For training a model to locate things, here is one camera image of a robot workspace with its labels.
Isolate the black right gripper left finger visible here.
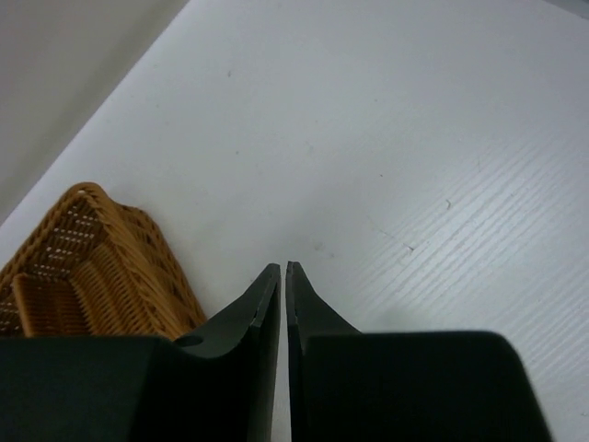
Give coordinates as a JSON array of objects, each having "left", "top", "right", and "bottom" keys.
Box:
[{"left": 1, "top": 264, "right": 281, "bottom": 441}]

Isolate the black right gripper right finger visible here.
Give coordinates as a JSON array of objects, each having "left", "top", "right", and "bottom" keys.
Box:
[{"left": 285, "top": 262, "right": 552, "bottom": 441}]

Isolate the wicker divided basket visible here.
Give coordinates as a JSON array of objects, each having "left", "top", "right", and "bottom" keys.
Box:
[{"left": 1, "top": 182, "right": 206, "bottom": 340}]

